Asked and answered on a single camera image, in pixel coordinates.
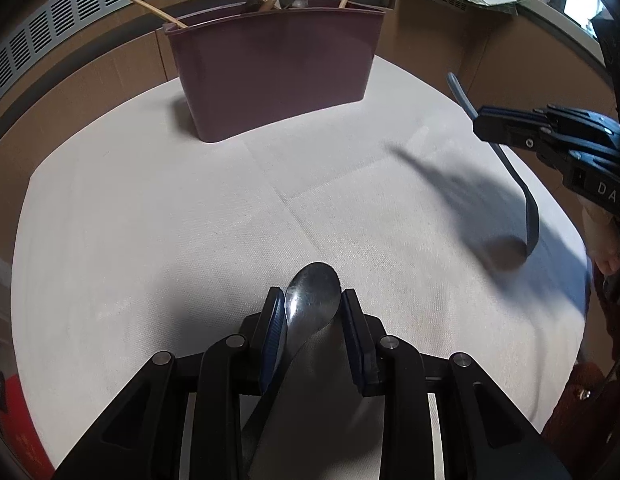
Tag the metal utensil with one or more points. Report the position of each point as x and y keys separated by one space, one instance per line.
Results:
x=295 y=2

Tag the blue spoon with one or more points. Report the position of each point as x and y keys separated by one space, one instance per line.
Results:
x=527 y=205

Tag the person's right hand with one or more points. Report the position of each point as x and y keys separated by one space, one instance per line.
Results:
x=605 y=245

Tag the wooden cabinet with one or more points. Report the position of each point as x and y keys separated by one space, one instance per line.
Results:
x=115 y=60

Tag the grey vent grille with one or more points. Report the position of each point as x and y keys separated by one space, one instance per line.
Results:
x=90 y=5

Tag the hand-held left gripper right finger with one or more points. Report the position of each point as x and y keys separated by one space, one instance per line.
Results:
x=352 y=340

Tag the maroon plastic utensil holder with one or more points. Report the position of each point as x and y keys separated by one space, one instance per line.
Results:
x=270 y=70

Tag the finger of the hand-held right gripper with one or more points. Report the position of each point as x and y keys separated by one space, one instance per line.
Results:
x=510 y=127
x=580 y=117

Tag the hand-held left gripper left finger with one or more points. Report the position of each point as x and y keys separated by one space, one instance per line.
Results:
x=272 y=340

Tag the red garment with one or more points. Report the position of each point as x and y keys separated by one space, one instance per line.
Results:
x=585 y=410

